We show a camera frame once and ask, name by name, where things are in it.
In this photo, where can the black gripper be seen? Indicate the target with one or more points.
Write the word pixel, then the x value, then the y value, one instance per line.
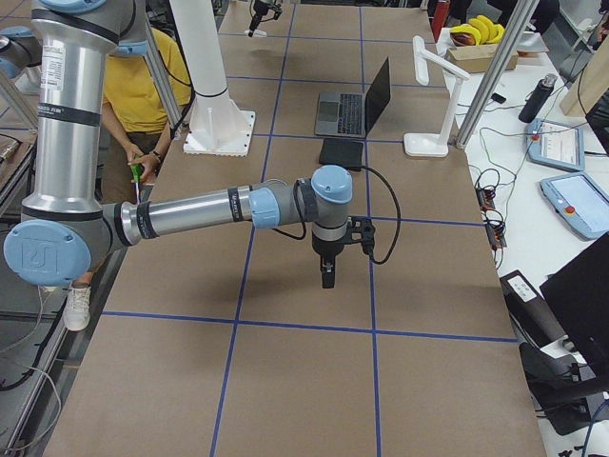
pixel 260 10
pixel 326 249

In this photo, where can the black mouse pad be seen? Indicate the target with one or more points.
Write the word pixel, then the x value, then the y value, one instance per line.
pixel 343 153

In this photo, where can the grey laptop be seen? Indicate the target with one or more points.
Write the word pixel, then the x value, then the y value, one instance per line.
pixel 353 114

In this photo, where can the white computer mouse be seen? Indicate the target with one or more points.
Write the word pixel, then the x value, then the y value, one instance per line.
pixel 255 33

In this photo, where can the white desk lamp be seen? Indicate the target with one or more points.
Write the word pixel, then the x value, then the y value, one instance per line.
pixel 428 134

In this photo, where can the person in yellow shirt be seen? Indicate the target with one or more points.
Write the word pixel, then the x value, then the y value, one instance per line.
pixel 140 133

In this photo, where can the black box with white label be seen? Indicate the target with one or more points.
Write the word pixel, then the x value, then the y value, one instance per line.
pixel 531 312

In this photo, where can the cardboard box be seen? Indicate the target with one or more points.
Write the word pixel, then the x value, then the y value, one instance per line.
pixel 473 59

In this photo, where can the yellow bananas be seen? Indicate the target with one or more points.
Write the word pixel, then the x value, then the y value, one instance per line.
pixel 479 30

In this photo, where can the small black puck device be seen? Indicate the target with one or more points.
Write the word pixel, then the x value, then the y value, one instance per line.
pixel 497 98

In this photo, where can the black monitor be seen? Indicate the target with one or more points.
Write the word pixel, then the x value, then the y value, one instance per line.
pixel 578 296

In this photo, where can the near blue teach pendant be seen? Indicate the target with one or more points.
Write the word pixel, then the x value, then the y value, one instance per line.
pixel 579 201

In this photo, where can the blue teach pendant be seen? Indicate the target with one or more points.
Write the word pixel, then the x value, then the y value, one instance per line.
pixel 555 145
pixel 579 201

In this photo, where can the far blue teach pendant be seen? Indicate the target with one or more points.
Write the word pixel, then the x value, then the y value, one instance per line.
pixel 555 145

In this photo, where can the black water bottle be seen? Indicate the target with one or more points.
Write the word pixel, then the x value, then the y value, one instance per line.
pixel 538 97

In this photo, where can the white pedestal column base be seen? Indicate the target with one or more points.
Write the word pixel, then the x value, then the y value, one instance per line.
pixel 216 125

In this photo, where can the green handled tool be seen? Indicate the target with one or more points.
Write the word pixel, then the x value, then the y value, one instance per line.
pixel 137 171

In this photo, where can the aluminium frame post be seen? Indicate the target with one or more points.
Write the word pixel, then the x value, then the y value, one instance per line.
pixel 520 17

